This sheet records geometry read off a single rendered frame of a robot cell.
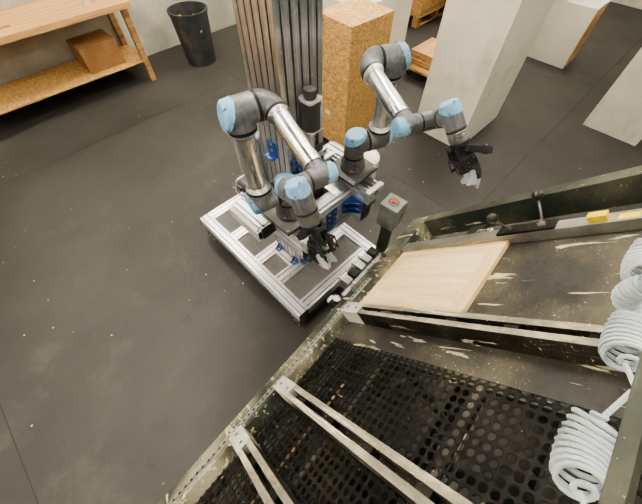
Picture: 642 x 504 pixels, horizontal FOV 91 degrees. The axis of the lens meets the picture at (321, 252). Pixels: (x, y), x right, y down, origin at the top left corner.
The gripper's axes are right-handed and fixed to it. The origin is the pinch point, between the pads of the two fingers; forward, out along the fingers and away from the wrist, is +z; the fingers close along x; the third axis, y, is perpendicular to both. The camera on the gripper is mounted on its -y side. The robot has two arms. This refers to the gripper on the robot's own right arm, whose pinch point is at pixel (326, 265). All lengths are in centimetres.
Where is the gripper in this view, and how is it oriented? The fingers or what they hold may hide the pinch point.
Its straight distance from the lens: 116.4
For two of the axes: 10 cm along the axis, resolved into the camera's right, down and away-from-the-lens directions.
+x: 7.1, -5.8, 3.9
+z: 3.2, 7.7, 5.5
